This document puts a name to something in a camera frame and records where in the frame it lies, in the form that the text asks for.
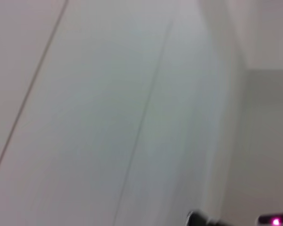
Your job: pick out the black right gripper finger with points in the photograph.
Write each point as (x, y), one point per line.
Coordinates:
(200, 219)

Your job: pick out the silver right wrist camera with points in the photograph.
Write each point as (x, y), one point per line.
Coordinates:
(276, 220)

